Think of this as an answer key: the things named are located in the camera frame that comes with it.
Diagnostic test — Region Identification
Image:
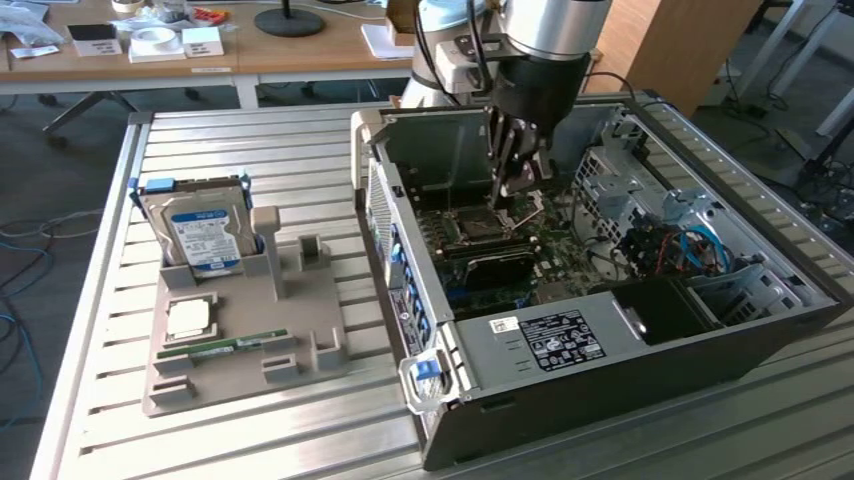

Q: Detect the white table frame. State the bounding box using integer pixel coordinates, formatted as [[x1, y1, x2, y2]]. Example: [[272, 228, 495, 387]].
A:
[[735, 0, 854, 137]]

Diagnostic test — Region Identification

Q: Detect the green motherboard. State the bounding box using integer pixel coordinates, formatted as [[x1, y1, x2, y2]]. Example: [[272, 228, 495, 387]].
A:
[[416, 184, 635, 321]]

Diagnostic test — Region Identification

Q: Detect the graphics card with black cooler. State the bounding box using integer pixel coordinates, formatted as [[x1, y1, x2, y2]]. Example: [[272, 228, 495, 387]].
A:
[[462, 252, 536, 292]]

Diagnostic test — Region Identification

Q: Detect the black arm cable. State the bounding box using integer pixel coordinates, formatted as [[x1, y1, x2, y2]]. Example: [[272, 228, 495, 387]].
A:
[[411, 0, 499, 109]]

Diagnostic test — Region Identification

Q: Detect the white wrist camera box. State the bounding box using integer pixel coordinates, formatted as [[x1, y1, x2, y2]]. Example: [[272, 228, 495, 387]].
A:
[[435, 33, 510, 95]]

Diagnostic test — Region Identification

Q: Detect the orange packet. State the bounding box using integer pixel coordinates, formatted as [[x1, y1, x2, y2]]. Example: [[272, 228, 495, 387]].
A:
[[188, 5, 232, 27]]

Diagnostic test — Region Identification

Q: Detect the blue wire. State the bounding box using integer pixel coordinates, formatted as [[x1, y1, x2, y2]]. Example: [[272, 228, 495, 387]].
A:
[[672, 224, 736, 274]]

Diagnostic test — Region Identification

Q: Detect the white box with black top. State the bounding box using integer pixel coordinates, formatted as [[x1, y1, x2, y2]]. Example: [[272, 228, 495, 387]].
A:
[[65, 23, 124, 58]]

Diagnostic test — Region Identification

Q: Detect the silver drive cage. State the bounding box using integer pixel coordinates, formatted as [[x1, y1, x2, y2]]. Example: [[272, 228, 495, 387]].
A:
[[572, 144, 723, 236]]

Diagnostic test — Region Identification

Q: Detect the brown cardboard box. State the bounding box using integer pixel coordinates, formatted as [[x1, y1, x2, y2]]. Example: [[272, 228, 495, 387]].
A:
[[384, 0, 422, 36]]

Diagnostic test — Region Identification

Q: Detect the plain white box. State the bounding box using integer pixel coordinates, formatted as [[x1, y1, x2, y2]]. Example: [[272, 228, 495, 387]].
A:
[[180, 26, 224, 59]]

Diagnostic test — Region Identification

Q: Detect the CPU socket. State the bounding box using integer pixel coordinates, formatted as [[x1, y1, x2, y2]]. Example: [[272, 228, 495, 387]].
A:
[[452, 205, 519, 246]]

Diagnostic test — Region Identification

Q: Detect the white booklet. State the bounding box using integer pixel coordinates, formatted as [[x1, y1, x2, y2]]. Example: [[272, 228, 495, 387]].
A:
[[360, 22, 419, 62]]

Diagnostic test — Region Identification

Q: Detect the white label card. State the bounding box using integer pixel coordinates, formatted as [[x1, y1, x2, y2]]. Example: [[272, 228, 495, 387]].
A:
[[8, 44, 63, 61]]

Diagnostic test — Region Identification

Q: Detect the blue floor cable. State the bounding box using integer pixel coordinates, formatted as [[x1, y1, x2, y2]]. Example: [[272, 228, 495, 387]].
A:
[[0, 239, 49, 432]]

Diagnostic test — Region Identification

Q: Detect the grey parts rack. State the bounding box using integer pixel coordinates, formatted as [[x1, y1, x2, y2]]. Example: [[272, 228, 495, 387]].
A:
[[141, 205, 352, 420]]

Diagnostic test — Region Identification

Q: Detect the open black PC case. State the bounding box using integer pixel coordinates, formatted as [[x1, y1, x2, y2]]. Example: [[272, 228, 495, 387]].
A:
[[351, 89, 849, 471]]

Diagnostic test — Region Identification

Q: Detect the green RAM stick with label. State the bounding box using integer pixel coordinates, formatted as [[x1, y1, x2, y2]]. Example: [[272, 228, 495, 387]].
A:
[[156, 329, 289, 360]]

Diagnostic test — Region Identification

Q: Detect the silver latch with blue tab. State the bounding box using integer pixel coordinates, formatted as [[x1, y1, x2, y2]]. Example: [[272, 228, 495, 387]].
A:
[[398, 347, 463, 416]]

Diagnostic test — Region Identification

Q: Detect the silver CPU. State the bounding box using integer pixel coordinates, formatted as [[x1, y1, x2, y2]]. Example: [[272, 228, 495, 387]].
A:
[[164, 301, 213, 337]]

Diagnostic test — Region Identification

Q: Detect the wooden desk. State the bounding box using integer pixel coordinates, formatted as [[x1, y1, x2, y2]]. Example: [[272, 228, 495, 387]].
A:
[[0, 0, 606, 146]]

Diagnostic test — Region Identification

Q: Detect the black cable behind case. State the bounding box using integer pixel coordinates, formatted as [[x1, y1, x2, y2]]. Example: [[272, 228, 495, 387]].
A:
[[584, 71, 643, 100]]

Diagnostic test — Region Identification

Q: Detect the clear plastic bag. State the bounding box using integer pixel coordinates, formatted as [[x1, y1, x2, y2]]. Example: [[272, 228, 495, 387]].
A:
[[0, 0, 65, 47]]

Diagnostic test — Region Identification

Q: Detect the grey power supply unit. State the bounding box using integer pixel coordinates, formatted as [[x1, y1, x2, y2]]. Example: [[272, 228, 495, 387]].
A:
[[456, 292, 650, 392]]

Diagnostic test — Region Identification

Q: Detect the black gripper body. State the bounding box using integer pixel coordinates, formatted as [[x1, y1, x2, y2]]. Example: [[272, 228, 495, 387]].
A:
[[490, 51, 594, 135]]

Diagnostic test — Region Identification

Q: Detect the black installed RAM stick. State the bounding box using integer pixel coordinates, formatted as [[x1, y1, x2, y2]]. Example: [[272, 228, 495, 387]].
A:
[[443, 241, 542, 261]]

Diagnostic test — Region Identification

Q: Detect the flat white box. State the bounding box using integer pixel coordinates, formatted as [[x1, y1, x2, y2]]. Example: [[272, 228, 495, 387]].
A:
[[127, 40, 189, 65]]

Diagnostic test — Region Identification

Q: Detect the white tape roll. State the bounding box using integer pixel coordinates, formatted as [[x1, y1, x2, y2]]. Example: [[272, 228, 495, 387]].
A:
[[131, 27, 181, 51]]

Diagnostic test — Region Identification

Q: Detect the hard disk with blue label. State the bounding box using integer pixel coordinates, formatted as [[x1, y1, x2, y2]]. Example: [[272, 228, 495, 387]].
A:
[[124, 169, 261, 280]]

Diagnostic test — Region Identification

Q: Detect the wooden cabinet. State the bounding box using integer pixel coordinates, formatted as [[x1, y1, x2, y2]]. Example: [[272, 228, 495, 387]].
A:
[[590, 0, 766, 119]]

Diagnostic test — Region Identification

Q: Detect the silver disk bay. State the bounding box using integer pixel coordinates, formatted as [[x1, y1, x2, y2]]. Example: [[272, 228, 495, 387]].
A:
[[686, 264, 810, 327]]

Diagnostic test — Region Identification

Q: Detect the white floor cable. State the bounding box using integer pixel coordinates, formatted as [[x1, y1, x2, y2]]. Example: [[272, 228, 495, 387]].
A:
[[0, 206, 107, 242]]

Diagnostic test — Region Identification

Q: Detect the blue card retainer strip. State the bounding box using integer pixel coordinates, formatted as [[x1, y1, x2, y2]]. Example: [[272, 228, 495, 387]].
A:
[[390, 223, 435, 351]]

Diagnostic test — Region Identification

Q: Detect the red wire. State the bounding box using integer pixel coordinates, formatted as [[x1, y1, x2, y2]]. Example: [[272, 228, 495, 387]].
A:
[[655, 232, 690, 274]]

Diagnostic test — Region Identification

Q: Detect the black lamp base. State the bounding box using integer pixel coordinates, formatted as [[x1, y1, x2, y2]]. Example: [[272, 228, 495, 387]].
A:
[[253, 0, 328, 38]]

